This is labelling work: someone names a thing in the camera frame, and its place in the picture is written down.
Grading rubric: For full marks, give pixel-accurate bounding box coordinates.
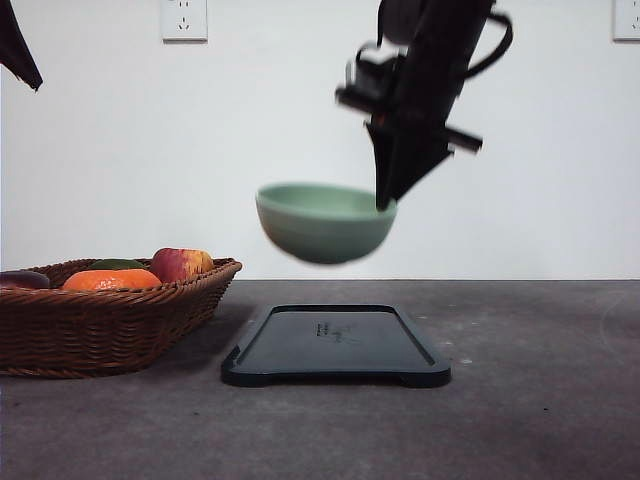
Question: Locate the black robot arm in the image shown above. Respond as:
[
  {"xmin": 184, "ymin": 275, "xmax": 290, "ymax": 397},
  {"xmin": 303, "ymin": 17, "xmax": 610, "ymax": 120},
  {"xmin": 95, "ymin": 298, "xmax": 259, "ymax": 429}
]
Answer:
[{"xmin": 335, "ymin": 0, "xmax": 493, "ymax": 211}]

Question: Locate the dark purple fruit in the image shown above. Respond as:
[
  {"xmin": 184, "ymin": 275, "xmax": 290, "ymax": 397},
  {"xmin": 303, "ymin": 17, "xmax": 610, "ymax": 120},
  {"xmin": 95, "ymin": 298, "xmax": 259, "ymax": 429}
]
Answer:
[{"xmin": 0, "ymin": 271, "xmax": 50, "ymax": 289}]

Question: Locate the green ceramic bowl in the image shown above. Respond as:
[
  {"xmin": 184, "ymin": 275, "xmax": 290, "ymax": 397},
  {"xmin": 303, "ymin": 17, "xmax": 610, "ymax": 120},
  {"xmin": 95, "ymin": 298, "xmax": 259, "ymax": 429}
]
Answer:
[{"xmin": 256, "ymin": 183, "xmax": 397, "ymax": 264}]

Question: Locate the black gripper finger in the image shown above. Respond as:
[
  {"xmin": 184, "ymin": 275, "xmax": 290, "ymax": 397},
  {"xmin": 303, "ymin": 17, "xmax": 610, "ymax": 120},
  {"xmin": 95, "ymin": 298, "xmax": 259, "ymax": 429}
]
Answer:
[
  {"xmin": 375, "ymin": 135, "xmax": 453, "ymax": 210},
  {"xmin": 0, "ymin": 0, "xmax": 43, "ymax": 91},
  {"xmin": 366, "ymin": 124, "xmax": 400, "ymax": 211}
]

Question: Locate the red yellow apple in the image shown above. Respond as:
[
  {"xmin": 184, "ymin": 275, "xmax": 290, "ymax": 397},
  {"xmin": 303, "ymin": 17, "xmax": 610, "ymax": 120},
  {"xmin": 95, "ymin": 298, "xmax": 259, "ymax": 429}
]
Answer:
[{"xmin": 151, "ymin": 248, "xmax": 214, "ymax": 284}]

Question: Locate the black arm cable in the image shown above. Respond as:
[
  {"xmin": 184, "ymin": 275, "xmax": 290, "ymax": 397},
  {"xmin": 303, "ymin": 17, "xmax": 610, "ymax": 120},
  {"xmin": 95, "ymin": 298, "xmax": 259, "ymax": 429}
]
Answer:
[{"xmin": 463, "ymin": 14, "xmax": 514, "ymax": 79}]

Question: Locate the brown wicker basket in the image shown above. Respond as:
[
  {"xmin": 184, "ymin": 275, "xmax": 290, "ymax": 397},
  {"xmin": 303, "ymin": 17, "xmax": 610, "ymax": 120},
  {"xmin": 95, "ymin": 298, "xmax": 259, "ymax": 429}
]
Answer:
[{"xmin": 0, "ymin": 258, "xmax": 242, "ymax": 378}]

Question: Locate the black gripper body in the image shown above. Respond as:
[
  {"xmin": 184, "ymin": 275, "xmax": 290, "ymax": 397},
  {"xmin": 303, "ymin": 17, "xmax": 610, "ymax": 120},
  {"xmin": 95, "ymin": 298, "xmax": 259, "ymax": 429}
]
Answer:
[{"xmin": 367, "ymin": 45, "xmax": 483, "ymax": 184}]

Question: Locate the white wall socket right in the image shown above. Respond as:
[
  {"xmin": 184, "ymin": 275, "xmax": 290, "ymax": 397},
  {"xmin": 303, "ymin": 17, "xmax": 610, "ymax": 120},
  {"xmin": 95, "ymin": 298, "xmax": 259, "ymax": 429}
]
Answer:
[{"xmin": 612, "ymin": 0, "xmax": 640, "ymax": 43}]

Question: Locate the black rectangular tray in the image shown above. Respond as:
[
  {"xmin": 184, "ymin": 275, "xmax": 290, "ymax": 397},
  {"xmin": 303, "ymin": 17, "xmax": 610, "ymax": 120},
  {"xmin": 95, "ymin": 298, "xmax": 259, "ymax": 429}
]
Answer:
[{"xmin": 221, "ymin": 304, "xmax": 451, "ymax": 388}]

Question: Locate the green fruit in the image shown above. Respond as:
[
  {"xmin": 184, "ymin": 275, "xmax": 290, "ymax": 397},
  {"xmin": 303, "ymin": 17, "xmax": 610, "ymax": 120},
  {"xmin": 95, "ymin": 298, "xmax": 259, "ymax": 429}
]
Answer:
[{"xmin": 89, "ymin": 259, "xmax": 147, "ymax": 271}]

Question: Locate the orange tangerine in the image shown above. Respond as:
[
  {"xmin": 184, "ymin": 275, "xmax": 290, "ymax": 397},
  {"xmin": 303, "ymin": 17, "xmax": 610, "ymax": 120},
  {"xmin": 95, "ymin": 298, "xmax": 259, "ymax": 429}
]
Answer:
[{"xmin": 62, "ymin": 269, "xmax": 162, "ymax": 291}]

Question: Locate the white wall socket left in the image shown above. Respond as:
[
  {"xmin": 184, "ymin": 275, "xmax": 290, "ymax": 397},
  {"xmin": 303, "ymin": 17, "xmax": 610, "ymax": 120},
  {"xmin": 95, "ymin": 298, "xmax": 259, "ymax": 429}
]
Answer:
[{"xmin": 160, "ymin": 0, "xmax": 209, "ymax": 46}]

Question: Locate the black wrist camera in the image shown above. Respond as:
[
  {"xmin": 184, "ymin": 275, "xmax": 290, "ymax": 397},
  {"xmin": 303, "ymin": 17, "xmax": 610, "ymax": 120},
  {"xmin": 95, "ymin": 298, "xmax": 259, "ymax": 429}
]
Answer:
[{"xmin": 335, "ymin": 40, "xmax": 410, "ymax": 114}]

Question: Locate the white wall socket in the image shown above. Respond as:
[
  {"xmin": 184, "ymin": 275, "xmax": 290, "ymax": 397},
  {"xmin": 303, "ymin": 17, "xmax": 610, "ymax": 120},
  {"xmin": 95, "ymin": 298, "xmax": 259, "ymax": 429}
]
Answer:
[
  {"xmin": 612, "ymin": 0, "xmax": 640, "ymax": 43},
  {"xmin": 160, "ymin": 0, "xmax": 209, "ymax": 46}
]

